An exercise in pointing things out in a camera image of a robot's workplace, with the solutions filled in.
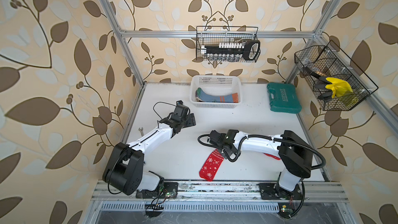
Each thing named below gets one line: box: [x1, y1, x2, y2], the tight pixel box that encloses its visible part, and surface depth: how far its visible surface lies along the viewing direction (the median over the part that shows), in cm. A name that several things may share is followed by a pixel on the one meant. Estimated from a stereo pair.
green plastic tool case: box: [266, 82, 303, 115], surface depth 107 cm
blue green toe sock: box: [194, 87, 209, 103], surface depth 107 cm
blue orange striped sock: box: [198, 89, 239, 103], surface depth 107 cm
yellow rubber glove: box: [324, 77, 354, 99], surface depth 68 cm
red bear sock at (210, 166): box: [199, 149, 225, 182], surface depth 82 cm
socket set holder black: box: [200, 39, 261, 62], surface depth 86 cm
